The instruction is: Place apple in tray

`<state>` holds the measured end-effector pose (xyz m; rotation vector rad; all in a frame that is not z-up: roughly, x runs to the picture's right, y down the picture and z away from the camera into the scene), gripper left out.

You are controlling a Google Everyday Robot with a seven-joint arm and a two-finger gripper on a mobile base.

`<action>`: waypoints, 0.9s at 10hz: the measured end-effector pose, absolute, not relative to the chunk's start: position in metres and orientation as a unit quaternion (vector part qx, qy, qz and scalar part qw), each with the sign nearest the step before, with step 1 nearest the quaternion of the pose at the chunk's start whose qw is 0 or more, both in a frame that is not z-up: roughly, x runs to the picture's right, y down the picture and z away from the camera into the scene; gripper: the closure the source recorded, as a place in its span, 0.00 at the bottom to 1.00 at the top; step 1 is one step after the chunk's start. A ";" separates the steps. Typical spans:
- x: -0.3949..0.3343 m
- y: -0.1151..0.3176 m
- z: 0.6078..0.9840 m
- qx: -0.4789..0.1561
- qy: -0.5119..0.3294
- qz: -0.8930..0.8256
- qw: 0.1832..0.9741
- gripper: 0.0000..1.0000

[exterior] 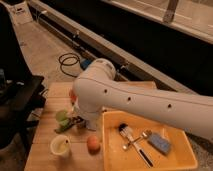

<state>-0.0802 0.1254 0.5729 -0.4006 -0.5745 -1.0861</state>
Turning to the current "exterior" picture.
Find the green vegetable toy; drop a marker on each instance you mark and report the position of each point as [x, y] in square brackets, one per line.
[62, 129]

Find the orange apple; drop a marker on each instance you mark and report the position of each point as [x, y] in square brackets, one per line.
[93, 144]

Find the blue grey power box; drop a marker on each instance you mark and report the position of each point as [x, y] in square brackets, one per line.
[85, 63]

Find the green cup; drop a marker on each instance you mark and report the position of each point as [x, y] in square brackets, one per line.
[61, 117]

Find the orange bowl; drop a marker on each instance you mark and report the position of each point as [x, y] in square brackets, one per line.
[72, 96]

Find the white wrapped gripper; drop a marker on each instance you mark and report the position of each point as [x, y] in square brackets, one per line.
[92, 120]

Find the yellow plastic tray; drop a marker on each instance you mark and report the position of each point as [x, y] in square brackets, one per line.
[180, 158]

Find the black white dish brush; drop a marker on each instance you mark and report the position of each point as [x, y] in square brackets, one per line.
[126, 132]

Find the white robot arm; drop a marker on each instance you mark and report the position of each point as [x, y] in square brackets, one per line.
[96, 88]

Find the metal spoon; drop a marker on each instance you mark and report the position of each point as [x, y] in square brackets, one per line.
[143, 135]

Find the blue sponge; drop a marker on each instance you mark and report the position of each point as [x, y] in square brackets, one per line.
[160, 144]

